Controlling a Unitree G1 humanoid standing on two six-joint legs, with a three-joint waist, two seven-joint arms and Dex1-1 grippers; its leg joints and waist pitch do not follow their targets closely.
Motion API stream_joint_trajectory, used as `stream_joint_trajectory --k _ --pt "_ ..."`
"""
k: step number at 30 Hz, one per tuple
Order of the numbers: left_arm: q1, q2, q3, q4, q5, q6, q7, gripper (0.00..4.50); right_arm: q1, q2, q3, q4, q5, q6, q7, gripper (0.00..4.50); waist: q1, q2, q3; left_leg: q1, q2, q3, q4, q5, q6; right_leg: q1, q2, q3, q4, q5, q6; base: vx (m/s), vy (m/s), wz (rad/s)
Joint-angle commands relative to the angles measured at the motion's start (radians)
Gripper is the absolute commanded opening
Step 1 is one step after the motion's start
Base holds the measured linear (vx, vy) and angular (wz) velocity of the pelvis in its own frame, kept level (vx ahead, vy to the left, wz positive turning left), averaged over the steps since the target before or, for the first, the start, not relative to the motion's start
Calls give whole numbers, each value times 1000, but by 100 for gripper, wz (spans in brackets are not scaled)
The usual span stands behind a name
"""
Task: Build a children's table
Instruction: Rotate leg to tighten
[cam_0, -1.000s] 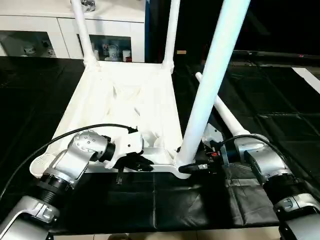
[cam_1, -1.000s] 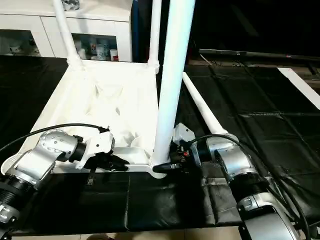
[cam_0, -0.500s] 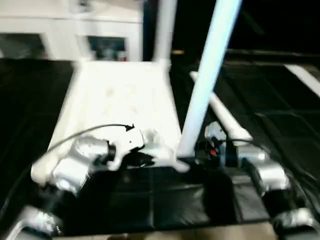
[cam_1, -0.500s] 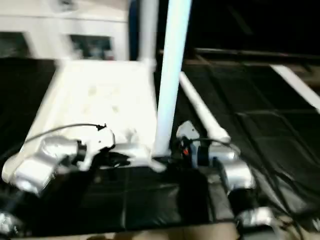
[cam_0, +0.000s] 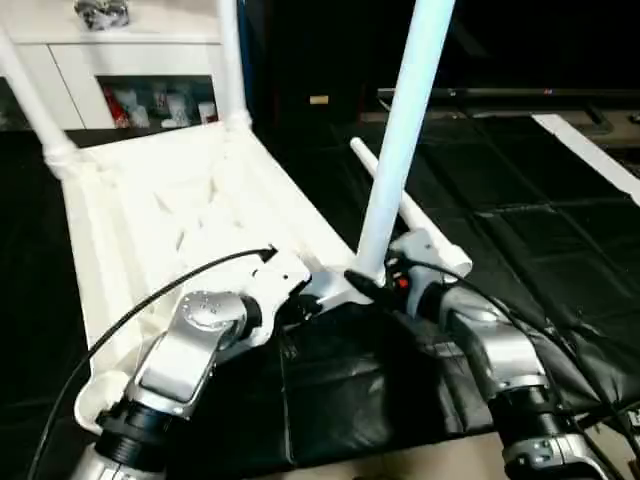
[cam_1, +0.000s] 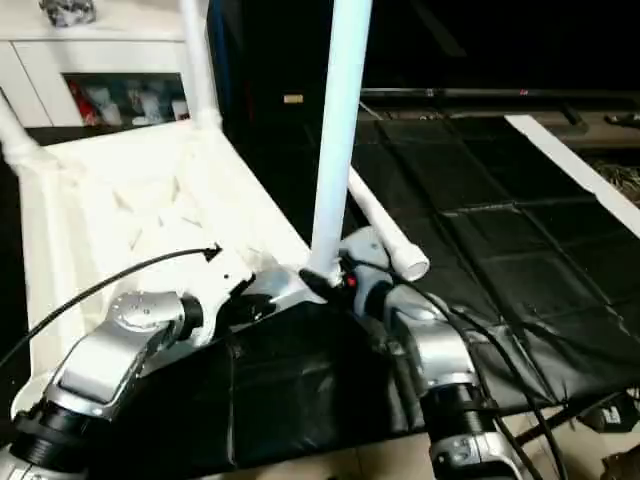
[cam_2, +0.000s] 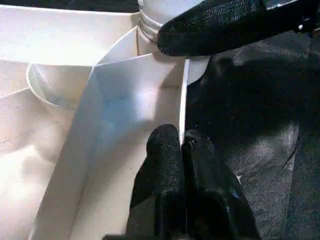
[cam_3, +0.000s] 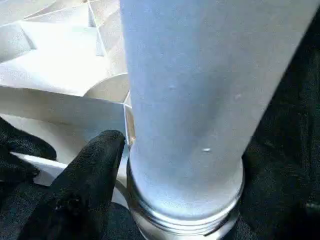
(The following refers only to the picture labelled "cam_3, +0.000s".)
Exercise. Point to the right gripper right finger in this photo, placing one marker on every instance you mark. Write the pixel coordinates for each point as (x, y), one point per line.
(280, 200)

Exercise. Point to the white plastic table leg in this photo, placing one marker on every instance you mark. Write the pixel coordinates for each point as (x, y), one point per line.
(200, 100)

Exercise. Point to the white plastic table top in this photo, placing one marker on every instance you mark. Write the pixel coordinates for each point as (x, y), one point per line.
(60, 65)

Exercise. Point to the black work mat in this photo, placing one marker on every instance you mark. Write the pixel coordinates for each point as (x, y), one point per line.
(295, 115)

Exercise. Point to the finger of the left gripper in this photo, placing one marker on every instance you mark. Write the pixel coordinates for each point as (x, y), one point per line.
(25, 150)

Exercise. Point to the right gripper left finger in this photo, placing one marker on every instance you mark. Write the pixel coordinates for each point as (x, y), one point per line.
(80, 190)

